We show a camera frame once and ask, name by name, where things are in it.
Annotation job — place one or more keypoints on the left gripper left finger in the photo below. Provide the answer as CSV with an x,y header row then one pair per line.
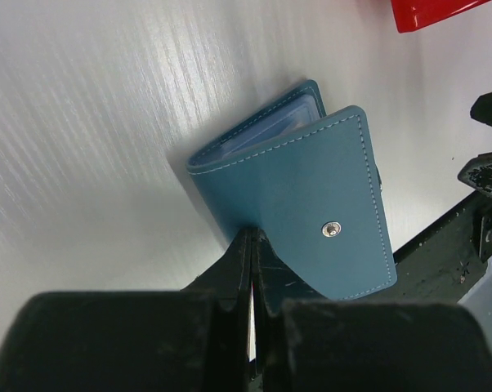
x,y
194,339

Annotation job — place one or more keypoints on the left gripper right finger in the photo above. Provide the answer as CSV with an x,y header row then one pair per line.
x,y
313,344

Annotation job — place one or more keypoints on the red plastic bin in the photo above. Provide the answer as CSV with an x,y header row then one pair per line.
x,y
412,15

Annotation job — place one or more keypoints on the blue leather card holder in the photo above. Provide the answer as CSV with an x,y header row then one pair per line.
x,y
309,181

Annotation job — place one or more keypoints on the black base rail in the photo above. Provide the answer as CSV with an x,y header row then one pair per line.
x,y
442,263

